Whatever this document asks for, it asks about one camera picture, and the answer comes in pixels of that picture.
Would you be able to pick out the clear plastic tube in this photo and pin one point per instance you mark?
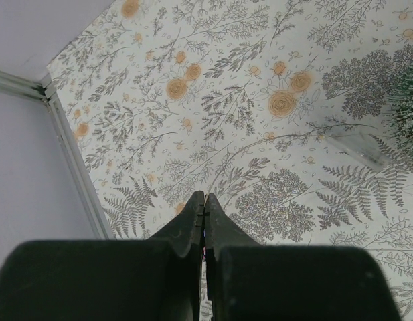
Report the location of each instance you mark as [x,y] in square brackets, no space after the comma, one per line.
[360,147]

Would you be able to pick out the floral patterned mat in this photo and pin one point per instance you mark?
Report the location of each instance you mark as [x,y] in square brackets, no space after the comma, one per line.
[236,98]

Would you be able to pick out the small frosted christmas tree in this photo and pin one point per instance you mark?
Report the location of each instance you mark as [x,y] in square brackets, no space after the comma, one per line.
[401,102]

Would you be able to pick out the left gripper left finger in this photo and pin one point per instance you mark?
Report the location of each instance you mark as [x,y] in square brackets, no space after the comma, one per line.
[154,279]

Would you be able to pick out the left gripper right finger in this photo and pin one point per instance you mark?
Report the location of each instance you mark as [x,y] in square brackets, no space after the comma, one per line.
[249,281]

